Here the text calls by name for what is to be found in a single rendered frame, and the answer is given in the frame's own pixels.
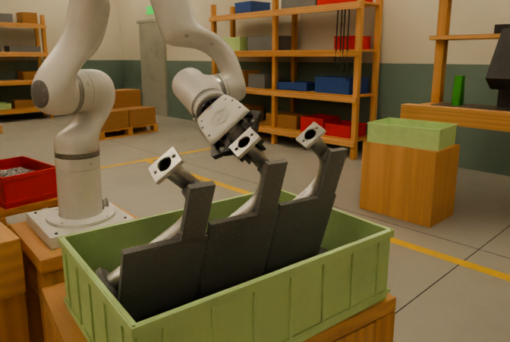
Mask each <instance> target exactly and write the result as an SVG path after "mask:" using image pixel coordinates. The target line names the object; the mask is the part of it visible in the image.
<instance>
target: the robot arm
mask: <svg viewBox="0 0 510 342"><path fill-rule="evenodd" d="M150 2H151V5H152V7H153V12H154V14H155V17H156V21H157V24H158V27H159V31H160V33H161V36H162V38H163V40H164V42H165V43H166V44H168V45H171V46H177V47H185V48H191V49H197V50H200V51H202V52H204V53H206V54H207V55H208V56H209V57H211V59H212V60H214V62H215V63H216V65H217V67H218V69H219V74H212V75H206V74H203V73H202V72H201V71H199V70H197V69H196V68H192V67H188V68H185V69H183V70H181V71H179V72H178V73H177V74H176V75H175V77H174V79H173V81H172V91H173V93H174V94H175V96H176V97H177V98H178V99H179V100H180V102H181V103H182V104H183V105H184V107H185V108H186V109H187V110H188V111H189V112H190V113H191V114H192V115H193V116H194V117H193V120H194V121H195V122H196V123H198V125H199V128H200V130H201V131H202V133H203V135H204V136H205V138H206V139H207V140H208V141H209V143H210V144H211V156H212V157H213V158H214V159H218V158H221V157H222V156H229V155H234V156H236V155H235V154H234V153H233V152H232V150H231V149H230V148H229V146H230V145H231V144H232V143H233V142H234V141H235V140H236V139H237V138H238V137H239V136H240V135H241V134H242V133H244V132H245V131H246V130H247V129H248V128H249V127H250V128H251V129H252V130H253V131H255V132H256V133H257V132H258V129H259V123H260V121H261V119H262V117H263V114H262V113H261V111H257V110H248V109H247V108H246V107H245V106H244V105H242V104H241V103H240V102H239V101H241V100H242V99H243V98H244V97H245V95H246V84H245V81H244V76H243V74H242V70H241V66H240V64H239V62H238V59H237V56H236V54H235V52H234V50H233V49H232V48H231V46H230V45H229V44H228V43H227V42H226V41H225V40H224V39H223V38H222V37H221V36H219V35H217V34H216V33H214V32H213V31H211V30H208V29H207V28H205V27H203V26H202V25H201V24H199V22H198V21H197V19H196V16H195V13H194V8H193V5H192V2H191V0H150ZM109 13H110V2H109V0H69V2H68V10H67V15H66V20H65V27H64V29H63V32H62V35H61V37H60V39H59V41H58V42H57V44H56V45H55V47H54V48H53V50H52V51H51V52H50V53H49V55H48V56H47V57H46V59H45V61H44V62H43V63H42V64H41V66H40V67H39V69H38V71H37V72H36V74H35V76H34V78H33V82H32V85H31V98H32V100H33V104H34V105H35V106H36V107H37V108H38V109H39V110H40V111H41V112H43V113H45V114H48V115H69V114H75V115H74V117H73V118H72V119H71V121H70V122H69V123H68V124H67V125H66V126H65V127H64V128H63V129H62V130H60V131H59V132H58V133H57V134H56V135H55V138H54V154H55V174H56V184H57V194H58V208H56V209H53V210H52V211H50V212H49V213H47V214H46V222H47V224H49V225H51V226H53V227H60V228H82V227H91V226H95V225H98V224H102V223H104V222H107V221H109V220H110V219H112V218H113V217H114V216H115V208H114V207H113V206H111V205H109V199H108V197H106V199H103V198H102V182H101V168H100V154H99V135H100V131H101V129H102V126H103V125H104V123H105V121H106V119H107V118H108V116H109V114H110V112H111V110H112V108H113V105H114V103H115V87H114V83H113V82H112V79H111V78H110V77H109V76H108V75H107V74H106V73H104V72H102V71H98V70H94V69H81V67H82V66H83V64H84V63H85V62H86V61H87V60H88V59H89V58H90V57H91V56H92V55H93V54H94V53H95V52H96V51H97V49H98V48H99V47H100V45H101V43H102V40H103V38H104V35H105V31H106V27H107V24H108V20H109ZM257 134H258V133H257ZM258 135H259V134H258ZM238 159H239V158H238ZM239 160H240V161H241V162H243V161H244V160H245V161H246V162H247V163H248V164H250V163H251V160H250V159H249V158H248V157H247V156H246V155H244V156H243V157H242V158H241V159H239Z"/></svg>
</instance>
